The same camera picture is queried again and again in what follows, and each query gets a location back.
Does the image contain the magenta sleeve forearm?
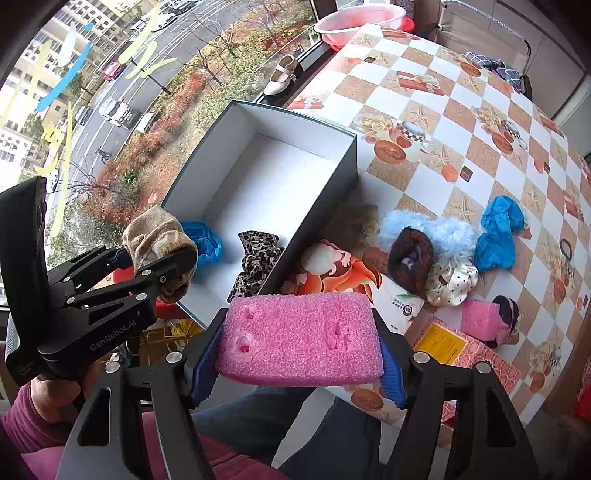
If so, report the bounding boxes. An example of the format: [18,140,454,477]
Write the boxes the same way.
[1,384,72,454]

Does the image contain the person's left hand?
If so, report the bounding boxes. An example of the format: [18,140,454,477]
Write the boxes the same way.
[30,362,103,423]

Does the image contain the dark red knitted hat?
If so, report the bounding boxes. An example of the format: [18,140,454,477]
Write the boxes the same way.
[387,227,434,298]

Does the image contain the blue cloth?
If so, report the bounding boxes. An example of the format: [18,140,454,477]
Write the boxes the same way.
[181,221,223,268]
[474,196,525,273]

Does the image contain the grey cardboard storage box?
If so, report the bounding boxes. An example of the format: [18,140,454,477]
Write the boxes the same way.
[161,100,358,328]

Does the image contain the light blue fluffy fabric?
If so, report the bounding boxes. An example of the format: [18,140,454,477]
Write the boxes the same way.
[378,210,477,263]

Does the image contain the beige knitted sock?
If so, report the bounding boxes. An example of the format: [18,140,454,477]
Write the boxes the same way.
[122,205,198,304]

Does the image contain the red patterned tissue box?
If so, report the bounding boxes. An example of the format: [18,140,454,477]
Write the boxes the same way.
[406,315,525,448]

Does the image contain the cream shoe near basin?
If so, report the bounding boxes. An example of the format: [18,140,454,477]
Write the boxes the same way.
[263,54,301,97]

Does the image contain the red embroidered cushion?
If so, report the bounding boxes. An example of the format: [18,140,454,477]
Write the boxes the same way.
[571,361,591,423]

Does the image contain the white floral snack bag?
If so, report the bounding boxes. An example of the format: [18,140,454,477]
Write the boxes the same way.
[281,240,425,334]

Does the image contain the person's denim leg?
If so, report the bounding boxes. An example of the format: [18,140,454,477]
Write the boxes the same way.
[192,387,385,479]

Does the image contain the plaid folded cloth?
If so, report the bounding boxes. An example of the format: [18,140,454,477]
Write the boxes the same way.
[464,51,522,84]

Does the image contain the yellow wire basket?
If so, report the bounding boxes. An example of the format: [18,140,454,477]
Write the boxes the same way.
[139,318,204,366]

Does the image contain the red plastic basin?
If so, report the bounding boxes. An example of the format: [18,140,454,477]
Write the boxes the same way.
[321,17,415,52]

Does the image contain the pink sponge block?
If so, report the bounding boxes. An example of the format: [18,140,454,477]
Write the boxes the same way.
[216,293,384,387]

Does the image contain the cream polka dot scrunchie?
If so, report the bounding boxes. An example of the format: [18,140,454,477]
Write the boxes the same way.
[425,261,479,307]

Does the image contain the checkered patterned tablecloth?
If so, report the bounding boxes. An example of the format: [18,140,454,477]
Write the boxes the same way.
[290,24,590,422]

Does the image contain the pink plastic basin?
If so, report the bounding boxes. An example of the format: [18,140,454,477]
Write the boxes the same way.
[315,2,407,45]

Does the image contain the leopard print scrunchie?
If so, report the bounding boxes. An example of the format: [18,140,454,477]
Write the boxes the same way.
[228,230,283,303]

